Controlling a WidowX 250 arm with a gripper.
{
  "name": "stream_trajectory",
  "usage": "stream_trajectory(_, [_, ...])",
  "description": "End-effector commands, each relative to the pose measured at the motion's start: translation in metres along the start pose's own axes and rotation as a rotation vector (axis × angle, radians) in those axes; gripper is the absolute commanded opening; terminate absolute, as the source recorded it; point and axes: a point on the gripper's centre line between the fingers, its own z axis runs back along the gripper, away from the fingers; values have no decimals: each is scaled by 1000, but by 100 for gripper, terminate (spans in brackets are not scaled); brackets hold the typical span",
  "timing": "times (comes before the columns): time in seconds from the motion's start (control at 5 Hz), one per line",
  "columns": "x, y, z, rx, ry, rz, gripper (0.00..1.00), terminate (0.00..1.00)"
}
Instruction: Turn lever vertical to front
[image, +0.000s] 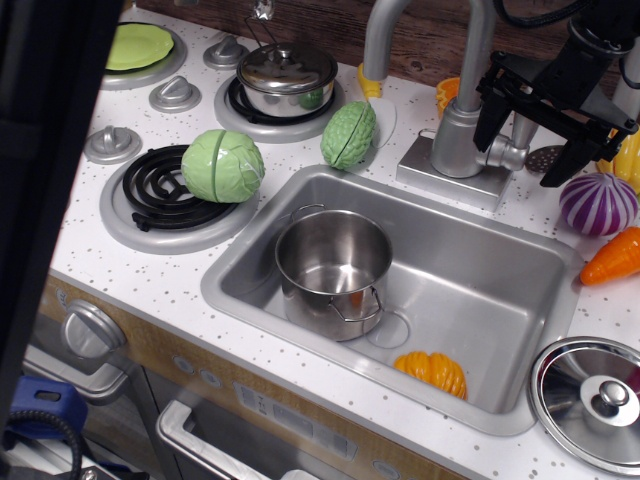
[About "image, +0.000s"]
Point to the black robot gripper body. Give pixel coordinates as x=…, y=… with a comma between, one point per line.
x=564, y=95

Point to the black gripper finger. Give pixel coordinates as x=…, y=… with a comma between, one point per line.
x=574, y=156
x=494, y=112

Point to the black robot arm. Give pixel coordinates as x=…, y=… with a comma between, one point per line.
x=578, y=10

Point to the steel slotted spoon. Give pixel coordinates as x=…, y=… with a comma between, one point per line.
x=540, y=160

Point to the yellow toy pepper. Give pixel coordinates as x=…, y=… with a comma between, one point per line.
x=626, y=164

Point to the purple toy onion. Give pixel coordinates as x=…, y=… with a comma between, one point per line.
x=599, y=204

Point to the grey toy faucet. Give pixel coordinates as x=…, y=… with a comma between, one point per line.
x=450, y=165

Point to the white yellow toy knife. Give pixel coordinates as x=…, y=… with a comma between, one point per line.
x=384, y=109

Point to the orange toy carrot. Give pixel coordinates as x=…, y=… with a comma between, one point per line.
x=618, y=259

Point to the green toy bitter melon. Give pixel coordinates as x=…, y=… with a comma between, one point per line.
x=348, y=135

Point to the grey toy sink basin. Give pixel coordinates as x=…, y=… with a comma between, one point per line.
x=487, y=295

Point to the steel lidded pot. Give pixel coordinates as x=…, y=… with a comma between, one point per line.
x=287, y=79

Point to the steel pot in sink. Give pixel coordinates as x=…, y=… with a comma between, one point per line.
x=333, y=266

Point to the steel pot lid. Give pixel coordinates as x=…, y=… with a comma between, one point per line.
x=585, y=392

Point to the orange toy pumpkin half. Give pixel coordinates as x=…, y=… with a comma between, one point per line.
x=436, y=369

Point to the grey stove knob top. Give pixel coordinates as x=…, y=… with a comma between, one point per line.
x=225, y=54

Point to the grey stove knob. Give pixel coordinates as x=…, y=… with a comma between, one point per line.
x=225, y=54
x=177, y=95
x=112, y=145

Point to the green toy cabbage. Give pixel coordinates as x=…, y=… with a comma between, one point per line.
x=223, y=166

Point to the grey stove knob middle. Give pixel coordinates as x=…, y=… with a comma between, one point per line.
x=177, y=95

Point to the black front stove coil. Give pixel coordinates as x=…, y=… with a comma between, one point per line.
x=155, y=189

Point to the green toy plate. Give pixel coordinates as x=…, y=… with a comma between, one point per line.
x=138, y=45

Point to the grey stove knob left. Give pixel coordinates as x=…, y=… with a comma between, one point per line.
x=112, y=145

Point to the grey oven dial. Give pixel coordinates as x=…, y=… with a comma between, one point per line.
x=90, y=333

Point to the blue clamp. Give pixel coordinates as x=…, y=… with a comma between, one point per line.
x=46, y=409

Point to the grey faucet lever handle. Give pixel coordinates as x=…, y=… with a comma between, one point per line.
x=510, y=152

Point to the grey oven door handle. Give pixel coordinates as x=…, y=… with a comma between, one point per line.
x=171, y=429

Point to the black foreground post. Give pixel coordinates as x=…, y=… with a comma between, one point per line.
x=53, y=59

